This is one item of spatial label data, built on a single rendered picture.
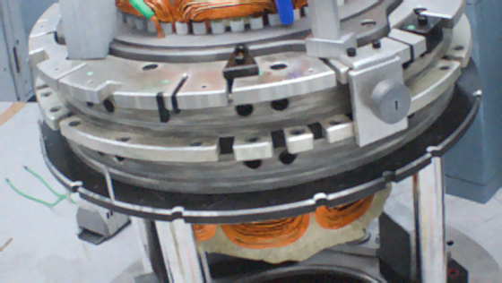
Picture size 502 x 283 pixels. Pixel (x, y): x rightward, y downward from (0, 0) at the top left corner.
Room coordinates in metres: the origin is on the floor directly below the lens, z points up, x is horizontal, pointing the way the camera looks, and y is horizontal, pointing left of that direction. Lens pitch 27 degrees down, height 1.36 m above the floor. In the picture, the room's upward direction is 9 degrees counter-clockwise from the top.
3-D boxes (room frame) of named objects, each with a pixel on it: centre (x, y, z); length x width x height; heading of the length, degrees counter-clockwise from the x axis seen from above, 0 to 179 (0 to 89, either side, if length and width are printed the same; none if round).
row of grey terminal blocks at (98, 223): (0.99, 0.15, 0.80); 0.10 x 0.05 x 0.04; 139
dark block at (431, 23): (0.63, -0.12, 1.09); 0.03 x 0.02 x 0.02; 142
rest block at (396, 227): (0.77, -0.13, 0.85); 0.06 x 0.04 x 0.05; 21
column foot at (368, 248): (0.84, -0.08, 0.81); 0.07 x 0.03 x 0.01; 58
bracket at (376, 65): (0.59, -0.07, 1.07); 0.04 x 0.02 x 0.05; 113
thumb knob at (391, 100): (0.57, -0.08, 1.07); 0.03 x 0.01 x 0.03; 113
